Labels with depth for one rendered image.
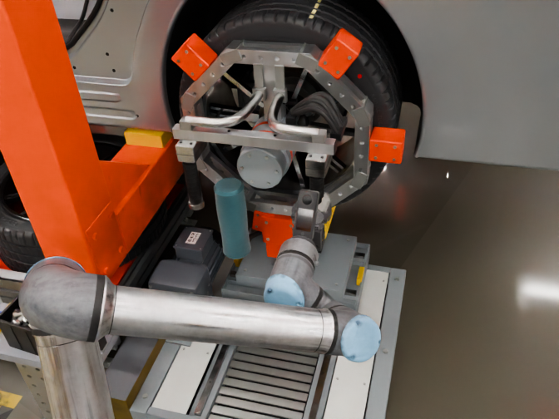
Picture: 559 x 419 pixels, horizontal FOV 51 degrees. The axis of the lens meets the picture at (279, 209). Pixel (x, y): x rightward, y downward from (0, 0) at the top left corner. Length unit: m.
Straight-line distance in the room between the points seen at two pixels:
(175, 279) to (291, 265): 0.72
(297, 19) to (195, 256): 0.86
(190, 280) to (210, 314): 0.84
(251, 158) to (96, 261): 0.53
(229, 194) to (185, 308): 0.67
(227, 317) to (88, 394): 0.31
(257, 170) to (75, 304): 0.71
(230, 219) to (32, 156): 0.57
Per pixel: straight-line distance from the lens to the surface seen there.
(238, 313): 1.08
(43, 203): 1.64
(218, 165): 1.84
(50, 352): 1.19
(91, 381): 1.21
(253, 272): 2.16
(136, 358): 2.10
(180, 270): 1.94
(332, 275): 2.13
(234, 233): 1.76
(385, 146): 1.61
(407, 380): 2.14
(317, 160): 1.40
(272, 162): 1.53
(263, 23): 1.62
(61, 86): 1.51
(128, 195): 1.84
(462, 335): 2.30
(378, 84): 1.62
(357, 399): 1.98
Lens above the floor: 1.73
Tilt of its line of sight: 38 degrees down
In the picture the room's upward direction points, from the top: 4 degrees counter-clockwise
